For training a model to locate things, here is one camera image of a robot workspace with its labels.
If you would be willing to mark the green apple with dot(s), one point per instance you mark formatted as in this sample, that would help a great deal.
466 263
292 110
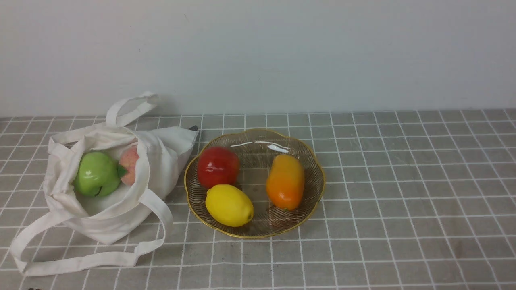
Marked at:
98 175

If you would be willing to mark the gold-rimmed glass fruit bowl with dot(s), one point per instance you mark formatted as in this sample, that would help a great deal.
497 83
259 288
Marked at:
256 149

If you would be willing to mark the white cloth tote bag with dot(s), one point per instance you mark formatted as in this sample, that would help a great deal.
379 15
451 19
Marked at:
163 154

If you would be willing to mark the red apple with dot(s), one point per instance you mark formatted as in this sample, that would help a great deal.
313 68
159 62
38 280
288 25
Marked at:
217 165

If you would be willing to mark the orange mango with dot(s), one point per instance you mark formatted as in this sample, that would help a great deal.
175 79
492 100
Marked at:
285 182

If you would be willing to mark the yellow lemon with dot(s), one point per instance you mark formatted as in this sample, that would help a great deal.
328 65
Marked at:
229 205

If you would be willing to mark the pink peach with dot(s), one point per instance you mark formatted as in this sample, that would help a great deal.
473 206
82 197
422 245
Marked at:
128 161

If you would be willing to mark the grey checked tablecloth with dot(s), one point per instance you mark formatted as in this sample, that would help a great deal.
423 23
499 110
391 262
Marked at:
414 200

